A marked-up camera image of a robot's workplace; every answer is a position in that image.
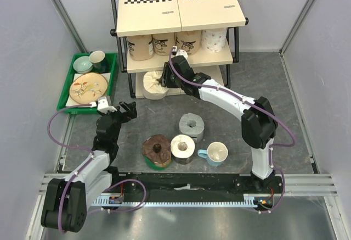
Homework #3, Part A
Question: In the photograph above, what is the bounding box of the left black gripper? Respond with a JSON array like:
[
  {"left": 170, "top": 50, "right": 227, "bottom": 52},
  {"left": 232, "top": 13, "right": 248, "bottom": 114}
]
[{"left": 97, "top": 101, "right": 137, "bottom": 143}]

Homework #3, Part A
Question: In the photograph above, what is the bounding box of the cream roll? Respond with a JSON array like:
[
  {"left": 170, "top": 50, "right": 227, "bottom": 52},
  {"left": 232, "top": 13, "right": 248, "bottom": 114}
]
[{"left": 143, "top": 71, "right": 168, "bottom": 100}]

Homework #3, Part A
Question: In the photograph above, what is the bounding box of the tan roll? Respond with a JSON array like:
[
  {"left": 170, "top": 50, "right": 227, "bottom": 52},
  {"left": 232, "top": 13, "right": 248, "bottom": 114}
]
[
  {"left": 152, "top": 32, "right": 176, "bottom": 56},
  {"left": 175, "top": 30, "right": 201, "bottom": 55},
  {"left": 127, "top": 35, "right": 154, "bottom": 61}
]

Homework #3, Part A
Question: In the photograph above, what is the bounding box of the dark brown roll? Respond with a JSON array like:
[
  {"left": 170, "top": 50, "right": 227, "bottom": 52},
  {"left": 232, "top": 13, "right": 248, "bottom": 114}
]
[{"left": 142, "top": 134, "right": 172, "bottom": 170}]

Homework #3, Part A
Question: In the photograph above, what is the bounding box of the grey paper roll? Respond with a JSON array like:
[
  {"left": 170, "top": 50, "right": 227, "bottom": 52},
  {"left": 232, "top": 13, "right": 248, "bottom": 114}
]
[{"left": 178, "top": 113, "right": 205, "bottom": 143}]

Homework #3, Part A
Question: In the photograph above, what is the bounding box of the white paper roll front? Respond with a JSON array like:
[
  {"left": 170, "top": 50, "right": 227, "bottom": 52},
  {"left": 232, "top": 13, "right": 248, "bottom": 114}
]
[{"left": 171, "top": 135, "right": 195, "bottom": 165}]

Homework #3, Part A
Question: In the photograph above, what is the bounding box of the white paper roll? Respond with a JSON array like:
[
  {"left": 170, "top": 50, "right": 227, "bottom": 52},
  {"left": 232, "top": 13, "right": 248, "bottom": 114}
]
[
  {"left": 171, "top": 135, "right": 195, "bottom": 165},
  {"left": 201, "top": 28, "right": 227, "bottom": 53}
]

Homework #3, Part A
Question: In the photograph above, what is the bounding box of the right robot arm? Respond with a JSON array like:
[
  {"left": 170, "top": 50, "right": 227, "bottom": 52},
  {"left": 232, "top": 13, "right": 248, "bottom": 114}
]
[{"left": 161, "top": 55, "right": 278, "bottom": 193}]

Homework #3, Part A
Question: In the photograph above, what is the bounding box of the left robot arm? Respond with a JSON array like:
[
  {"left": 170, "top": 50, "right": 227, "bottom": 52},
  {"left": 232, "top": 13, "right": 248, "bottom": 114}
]
[{"left": 41, "top": 96, "right": 137, "bottom": 233}]

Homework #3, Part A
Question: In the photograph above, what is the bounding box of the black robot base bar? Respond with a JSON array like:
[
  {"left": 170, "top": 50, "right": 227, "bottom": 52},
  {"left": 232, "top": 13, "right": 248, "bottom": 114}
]
[{"left": 105, "top": 172, "right": 283, "bottom": 203}]

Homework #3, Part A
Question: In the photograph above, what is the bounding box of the round painted bird plate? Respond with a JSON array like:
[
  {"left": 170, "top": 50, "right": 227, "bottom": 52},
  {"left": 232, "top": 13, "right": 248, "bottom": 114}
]
[{"left": 69, "top": 72, "right": 109, "bottom": 105}]

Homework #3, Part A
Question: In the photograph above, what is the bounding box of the green plastic tray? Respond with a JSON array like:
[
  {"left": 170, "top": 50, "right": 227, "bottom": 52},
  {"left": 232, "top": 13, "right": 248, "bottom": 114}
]
[{"left": 56, "top": 52, "right": 120, "bottom": 115}]

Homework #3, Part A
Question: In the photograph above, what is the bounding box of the dark green white cup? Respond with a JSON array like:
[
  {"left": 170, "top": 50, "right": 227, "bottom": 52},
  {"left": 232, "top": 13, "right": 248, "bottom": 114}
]
[{"left": 89, "top": 51, "right": 108, "bottom": 73}]

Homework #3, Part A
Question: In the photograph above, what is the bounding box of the pale celadon bowl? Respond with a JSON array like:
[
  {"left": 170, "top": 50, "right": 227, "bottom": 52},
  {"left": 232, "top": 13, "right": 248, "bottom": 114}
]
[{"left": 73, "top": 56, "right": 93, "bottom": 74}]

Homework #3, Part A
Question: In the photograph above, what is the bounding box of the light blue white mug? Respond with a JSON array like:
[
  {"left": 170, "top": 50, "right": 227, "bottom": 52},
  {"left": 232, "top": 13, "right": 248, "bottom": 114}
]
[{"left": 197, "top": 142, "right": 229, "bottom": 167}]

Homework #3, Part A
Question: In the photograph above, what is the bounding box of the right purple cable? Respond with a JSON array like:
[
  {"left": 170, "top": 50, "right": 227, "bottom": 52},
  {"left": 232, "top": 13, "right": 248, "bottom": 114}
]
[{"left": 167, "top": 49, "right": 298, "bottom": 214}]

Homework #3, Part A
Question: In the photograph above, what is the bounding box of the purple cable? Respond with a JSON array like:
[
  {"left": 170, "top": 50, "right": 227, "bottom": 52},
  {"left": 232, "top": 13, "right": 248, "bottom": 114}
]
[
  {"left": 48, "top": 101, "right": 146, "bottom": 232},
  {"left": 167, "top": 49, "right": 298, "bottom": 214}
]

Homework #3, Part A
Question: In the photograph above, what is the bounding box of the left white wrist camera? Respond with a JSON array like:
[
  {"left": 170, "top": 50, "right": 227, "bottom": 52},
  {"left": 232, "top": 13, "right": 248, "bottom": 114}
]
[{"left": 97, "top": 96, "right": 117, "bottom": 114}]

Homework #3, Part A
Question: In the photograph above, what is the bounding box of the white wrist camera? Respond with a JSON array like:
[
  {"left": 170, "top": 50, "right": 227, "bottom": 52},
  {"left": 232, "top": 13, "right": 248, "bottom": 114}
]
[
  {"left": 171, "top": 46, "right": 188, "bottom": 59},
  {"left": 97, "top": 96, "right": 117, "bottom": 114}
]

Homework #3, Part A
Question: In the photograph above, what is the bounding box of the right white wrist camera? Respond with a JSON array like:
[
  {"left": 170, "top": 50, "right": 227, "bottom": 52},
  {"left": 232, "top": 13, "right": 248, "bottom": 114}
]
[{"left": 171, "top": 46, "right": 188, "bottom": 59}]

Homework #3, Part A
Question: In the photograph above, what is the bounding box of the black frame beige shelf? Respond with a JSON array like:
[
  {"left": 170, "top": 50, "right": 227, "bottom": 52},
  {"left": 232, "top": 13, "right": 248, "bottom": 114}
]
[{"left": 110, "top": 0, "right": 248, "bottom": 98}]

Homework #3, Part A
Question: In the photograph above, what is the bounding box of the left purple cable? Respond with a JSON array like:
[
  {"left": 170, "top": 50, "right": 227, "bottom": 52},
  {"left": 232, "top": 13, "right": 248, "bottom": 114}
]
[{"left": 48, "top": 101, "right": 146, "bottom": 232}]

